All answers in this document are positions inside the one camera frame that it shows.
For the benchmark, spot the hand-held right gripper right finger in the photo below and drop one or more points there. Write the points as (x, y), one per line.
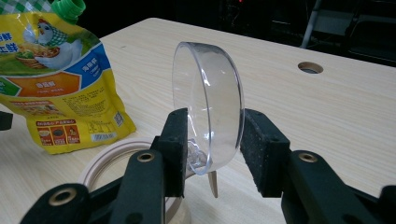
(267, 161)

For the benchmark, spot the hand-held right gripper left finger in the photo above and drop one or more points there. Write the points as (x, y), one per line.
(174, 155)

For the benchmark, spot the yellow spouted seasoning pouch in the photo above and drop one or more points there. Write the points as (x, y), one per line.
(62, 84)

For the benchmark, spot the clear jar with hinged lid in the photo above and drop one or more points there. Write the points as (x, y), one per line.
(211, 93)

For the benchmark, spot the white desk leg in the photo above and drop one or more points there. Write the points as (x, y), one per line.
(311, 21)

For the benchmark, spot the black folding chair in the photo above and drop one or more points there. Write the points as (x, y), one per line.
(373, 46)

